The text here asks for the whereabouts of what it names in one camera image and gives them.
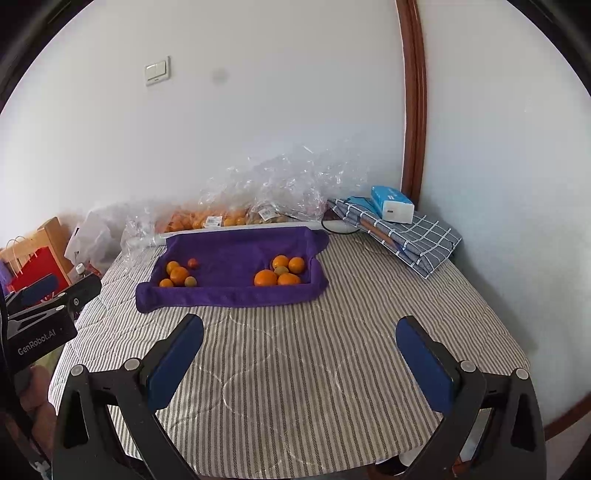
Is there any blue checked folded cloth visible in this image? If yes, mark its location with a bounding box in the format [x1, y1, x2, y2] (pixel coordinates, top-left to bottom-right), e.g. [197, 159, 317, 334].
[328, 196, 462, 278]

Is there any brown paper bag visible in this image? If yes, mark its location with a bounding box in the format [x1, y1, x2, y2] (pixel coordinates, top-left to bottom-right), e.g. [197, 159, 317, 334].
[0, 217, 75, 278]

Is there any purple towel covered tray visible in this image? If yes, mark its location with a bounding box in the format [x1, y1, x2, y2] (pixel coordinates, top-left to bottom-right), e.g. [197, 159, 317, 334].
[135, 226, 330, 315]

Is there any plastic bag of brown fruit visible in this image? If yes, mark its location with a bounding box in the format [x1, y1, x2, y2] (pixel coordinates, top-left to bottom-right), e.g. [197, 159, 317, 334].
[249, 203, 296, 227]

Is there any striped bed sheet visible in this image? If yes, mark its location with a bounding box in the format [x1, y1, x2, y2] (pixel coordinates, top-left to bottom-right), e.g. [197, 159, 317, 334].
[48, 226, 529, 467]

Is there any plastic bag of oranges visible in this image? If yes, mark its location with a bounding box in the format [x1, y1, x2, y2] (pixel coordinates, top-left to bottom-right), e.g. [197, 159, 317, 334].
[154, 205, 252, 234]

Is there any brown wooden door frame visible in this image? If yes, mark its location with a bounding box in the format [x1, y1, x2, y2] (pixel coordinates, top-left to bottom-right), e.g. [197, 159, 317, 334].
[396, 0, 428, 206]

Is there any person's left hand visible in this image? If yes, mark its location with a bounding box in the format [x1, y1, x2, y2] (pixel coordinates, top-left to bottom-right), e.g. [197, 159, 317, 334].
[16, 364, 58, 455]

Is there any crumpled clear plastic wrap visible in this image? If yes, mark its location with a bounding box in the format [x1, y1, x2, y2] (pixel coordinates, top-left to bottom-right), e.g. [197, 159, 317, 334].
[198, 145, 370, 222]

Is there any clear plastic bag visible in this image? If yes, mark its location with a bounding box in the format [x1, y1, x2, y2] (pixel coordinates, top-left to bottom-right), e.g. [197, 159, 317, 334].
[121, 203, 167, 252]

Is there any white plastic bag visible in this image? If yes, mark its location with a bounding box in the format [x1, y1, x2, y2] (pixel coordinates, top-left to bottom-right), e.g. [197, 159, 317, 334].
[65, 208, 121, 273]

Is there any white light switch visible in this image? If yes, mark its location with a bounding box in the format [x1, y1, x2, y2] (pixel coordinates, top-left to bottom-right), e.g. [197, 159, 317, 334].
[144, 56, 171, 86]

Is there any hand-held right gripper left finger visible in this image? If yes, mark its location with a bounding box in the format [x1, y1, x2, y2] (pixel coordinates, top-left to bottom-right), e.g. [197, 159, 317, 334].
[51, 314, 205, 480]

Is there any red paper bag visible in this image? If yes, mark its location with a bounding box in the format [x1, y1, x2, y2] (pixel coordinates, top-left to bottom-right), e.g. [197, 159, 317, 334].
[7, 247, 70, 296]

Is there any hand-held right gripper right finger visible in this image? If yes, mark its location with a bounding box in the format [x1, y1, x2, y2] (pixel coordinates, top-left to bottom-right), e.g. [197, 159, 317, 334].
[396, 316, 548, 480]

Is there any blue white tissue pack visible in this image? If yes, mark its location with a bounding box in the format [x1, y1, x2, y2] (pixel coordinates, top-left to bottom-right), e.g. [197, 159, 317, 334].
[370, 186, 415, 223]

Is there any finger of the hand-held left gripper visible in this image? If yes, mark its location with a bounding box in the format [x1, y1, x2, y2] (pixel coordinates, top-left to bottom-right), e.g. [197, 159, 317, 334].
[55, 274, 102, 320]
[7, 274, 58, 308]

